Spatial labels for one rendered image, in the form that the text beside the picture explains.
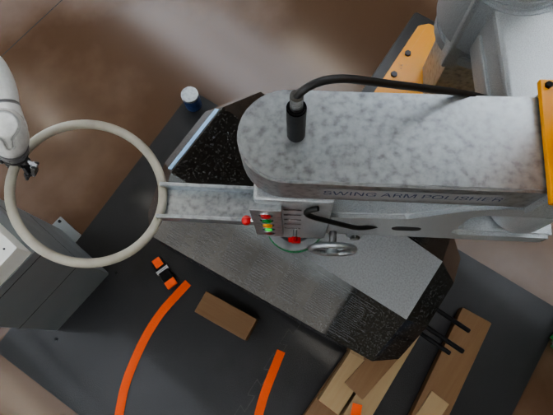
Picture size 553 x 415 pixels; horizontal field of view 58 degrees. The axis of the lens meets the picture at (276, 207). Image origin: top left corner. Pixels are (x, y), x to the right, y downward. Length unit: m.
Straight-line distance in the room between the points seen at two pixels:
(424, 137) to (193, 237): 1.24
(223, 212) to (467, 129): 0.87
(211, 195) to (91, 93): 1.76
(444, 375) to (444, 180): 1.76
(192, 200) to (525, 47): 1.10
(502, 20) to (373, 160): 0.68
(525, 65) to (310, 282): 1.04
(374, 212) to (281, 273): 0.72
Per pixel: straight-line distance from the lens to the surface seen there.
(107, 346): 2.89
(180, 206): 1.73
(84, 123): 1.78
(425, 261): 1.97
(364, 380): 2.55
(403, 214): 1.39
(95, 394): 2.91
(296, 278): 1.98
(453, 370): 2.77
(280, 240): 1.86
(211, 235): 2.07
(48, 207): 3.16
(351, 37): 3.31
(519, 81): 1.54
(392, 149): 1.11
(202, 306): 2.64
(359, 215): 1.38
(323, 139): 1.10
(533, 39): 1.62
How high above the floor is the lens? 2.73
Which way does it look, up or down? 75 degrees down
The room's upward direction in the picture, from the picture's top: 7 degrees counter-clockwise
